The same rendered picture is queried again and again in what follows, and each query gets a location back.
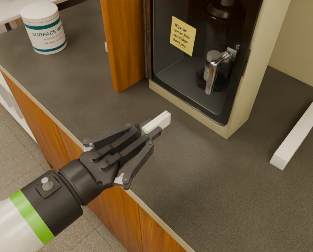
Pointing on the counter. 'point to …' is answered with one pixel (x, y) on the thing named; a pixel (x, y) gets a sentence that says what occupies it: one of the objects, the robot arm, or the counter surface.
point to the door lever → (225, 57)
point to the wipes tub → (44, 27)
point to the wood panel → (124, 41)
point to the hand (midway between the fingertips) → (155, 126)
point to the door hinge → (144, 41)
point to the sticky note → (182, 36)
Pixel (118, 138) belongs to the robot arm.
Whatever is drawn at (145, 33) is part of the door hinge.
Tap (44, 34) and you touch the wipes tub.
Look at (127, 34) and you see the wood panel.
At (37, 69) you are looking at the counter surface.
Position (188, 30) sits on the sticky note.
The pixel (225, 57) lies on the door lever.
